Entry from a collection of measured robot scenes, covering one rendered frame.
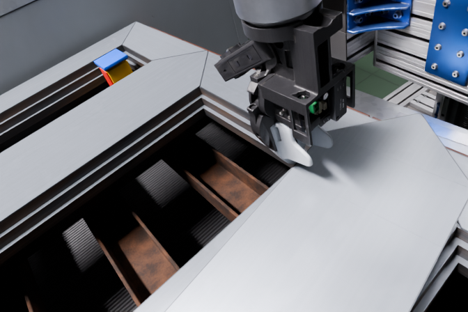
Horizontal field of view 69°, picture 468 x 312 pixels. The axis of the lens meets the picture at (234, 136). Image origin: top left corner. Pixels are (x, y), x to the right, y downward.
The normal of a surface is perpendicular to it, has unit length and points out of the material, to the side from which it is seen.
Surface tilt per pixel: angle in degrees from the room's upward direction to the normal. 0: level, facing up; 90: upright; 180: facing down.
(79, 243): 0
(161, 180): 0
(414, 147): 0
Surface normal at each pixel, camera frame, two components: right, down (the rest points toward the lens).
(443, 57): -0.82, 0.51
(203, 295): -0.23, -0.71
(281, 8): -0.04, 0.69
